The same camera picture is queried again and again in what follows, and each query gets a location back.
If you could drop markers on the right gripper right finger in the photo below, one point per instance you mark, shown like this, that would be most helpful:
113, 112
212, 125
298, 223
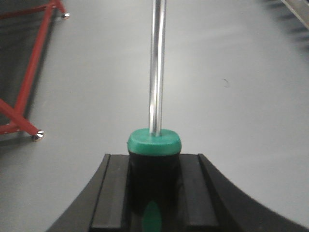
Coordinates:
212, 203

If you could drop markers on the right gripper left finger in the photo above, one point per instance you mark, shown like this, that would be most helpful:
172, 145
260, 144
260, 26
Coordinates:
103, 204

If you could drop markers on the green black screwdriver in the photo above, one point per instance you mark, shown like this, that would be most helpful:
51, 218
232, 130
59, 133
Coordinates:
154, 151

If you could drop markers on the red metal frame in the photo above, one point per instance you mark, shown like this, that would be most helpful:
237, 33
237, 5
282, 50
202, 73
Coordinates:
16, 114

